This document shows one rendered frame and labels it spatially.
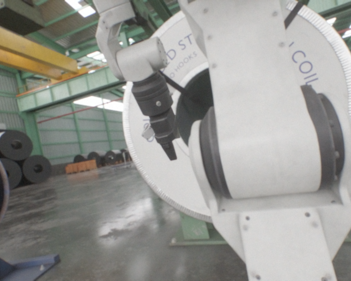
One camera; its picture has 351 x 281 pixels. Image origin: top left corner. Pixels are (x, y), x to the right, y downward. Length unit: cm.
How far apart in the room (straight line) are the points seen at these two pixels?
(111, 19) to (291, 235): 47
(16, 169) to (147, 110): 1282
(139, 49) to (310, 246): 45
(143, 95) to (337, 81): 90
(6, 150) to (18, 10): 1187
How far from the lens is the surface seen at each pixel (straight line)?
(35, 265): 200
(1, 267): 204
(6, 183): 163
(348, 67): 119
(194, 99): 123
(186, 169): 116
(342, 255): 134
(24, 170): 1346
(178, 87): 116
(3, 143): 1321
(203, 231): 146
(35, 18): 158
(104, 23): 49
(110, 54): 50
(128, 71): 50
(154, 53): 48
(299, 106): 27
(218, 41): 33
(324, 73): 116
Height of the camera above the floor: 65
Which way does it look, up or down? 1 degrees down
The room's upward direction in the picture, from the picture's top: 11 degrees counter-clockwise
